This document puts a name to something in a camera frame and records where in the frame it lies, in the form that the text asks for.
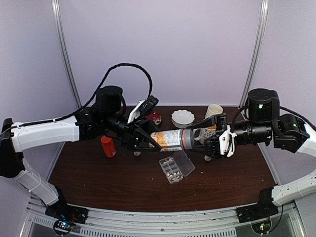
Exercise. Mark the left aluminium frame post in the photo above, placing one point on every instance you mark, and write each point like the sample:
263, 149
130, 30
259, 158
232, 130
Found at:
64, 51

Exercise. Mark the front aluminium rail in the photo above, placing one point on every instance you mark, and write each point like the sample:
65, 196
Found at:
208, 223

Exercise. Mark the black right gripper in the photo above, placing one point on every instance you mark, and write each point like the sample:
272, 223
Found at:
211, 121

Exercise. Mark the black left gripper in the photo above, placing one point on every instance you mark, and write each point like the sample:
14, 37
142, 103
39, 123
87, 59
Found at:
133, 137

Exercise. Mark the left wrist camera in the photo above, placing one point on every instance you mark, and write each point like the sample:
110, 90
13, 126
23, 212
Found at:
142, 109

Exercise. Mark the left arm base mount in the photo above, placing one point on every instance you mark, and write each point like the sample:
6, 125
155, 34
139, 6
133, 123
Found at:
67, 218

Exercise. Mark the cream ribbed ceramic mug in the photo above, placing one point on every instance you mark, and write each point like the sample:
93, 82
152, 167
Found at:
213, 109

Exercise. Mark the aluminium frame post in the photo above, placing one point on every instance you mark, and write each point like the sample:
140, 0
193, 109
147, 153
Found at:
64, 51
261, 28

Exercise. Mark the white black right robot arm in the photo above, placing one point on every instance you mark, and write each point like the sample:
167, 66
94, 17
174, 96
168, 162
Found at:
261, 120

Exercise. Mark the red floral plate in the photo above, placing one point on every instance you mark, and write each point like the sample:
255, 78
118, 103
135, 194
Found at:
155, 117

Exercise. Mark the orange pill bottle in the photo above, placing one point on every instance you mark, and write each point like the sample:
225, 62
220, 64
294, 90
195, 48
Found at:
108, 146

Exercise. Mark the white scalloped bowl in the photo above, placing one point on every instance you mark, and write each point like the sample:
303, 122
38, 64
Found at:
182, 118

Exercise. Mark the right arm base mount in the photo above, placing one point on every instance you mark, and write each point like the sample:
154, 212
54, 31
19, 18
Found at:
259, 217

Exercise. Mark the right aluminium frame post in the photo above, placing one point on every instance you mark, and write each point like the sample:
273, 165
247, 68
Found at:
261, 28

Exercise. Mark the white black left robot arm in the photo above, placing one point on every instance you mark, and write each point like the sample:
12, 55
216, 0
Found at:
103, 112

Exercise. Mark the floral mug yellow inside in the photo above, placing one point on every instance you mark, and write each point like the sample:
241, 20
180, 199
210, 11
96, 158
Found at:
201, 134

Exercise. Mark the clear plastic pill organizer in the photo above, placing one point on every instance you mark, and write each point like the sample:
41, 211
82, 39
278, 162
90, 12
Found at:
177, 167

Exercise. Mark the grey lid supplement bottle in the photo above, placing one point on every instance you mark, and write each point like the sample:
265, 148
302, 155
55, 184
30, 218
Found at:
174, 140

